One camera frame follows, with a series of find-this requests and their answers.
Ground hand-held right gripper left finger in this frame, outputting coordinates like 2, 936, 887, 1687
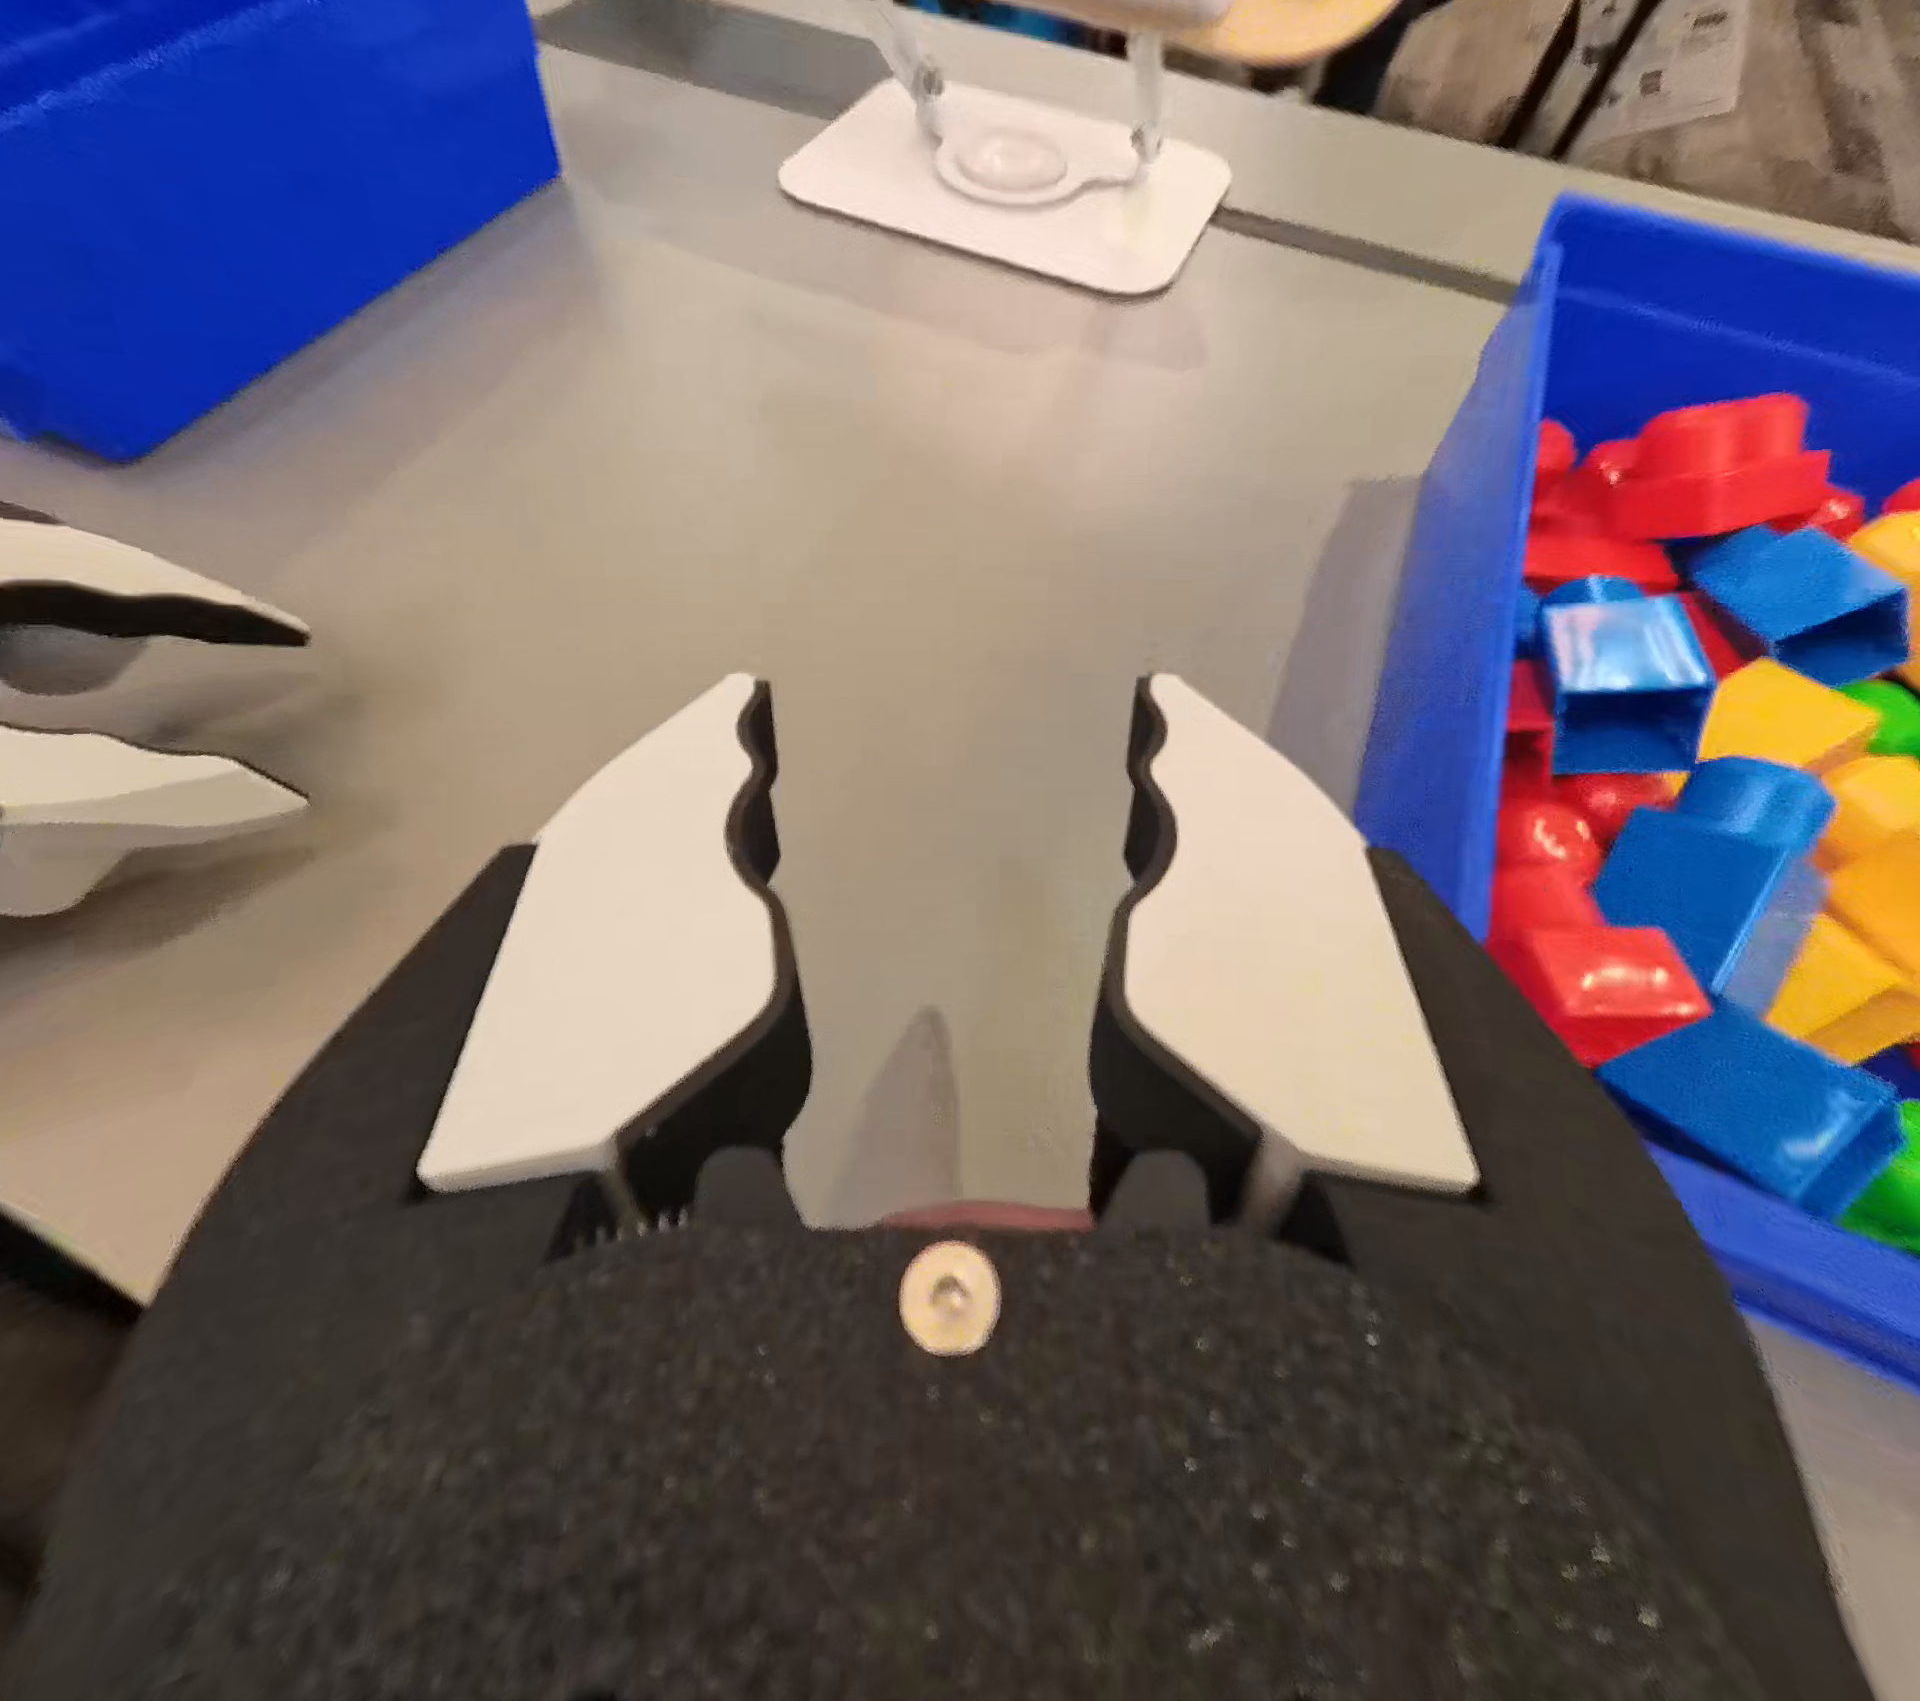
414, 677, 817, 1235

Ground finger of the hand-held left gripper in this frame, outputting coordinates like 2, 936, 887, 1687
0, 505, 315, 650
0, 719, 315, 837

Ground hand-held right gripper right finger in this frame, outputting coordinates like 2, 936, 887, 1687
1090, 677, 1484, 1245

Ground blue plastic bin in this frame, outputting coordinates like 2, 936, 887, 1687
0, 0, 563, 465
1354, 191, 1920, 1389

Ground pile of mixed toy blocks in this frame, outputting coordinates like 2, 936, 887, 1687
1492, 387, 1920, 1253

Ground grey desk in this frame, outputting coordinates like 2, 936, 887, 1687
0, 0, 1920, 1701

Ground person's right hand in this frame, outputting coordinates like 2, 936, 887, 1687
884, 1199, 1098, 1235

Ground person's dark trousers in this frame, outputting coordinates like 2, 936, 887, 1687
0, 1207, 145, 1659

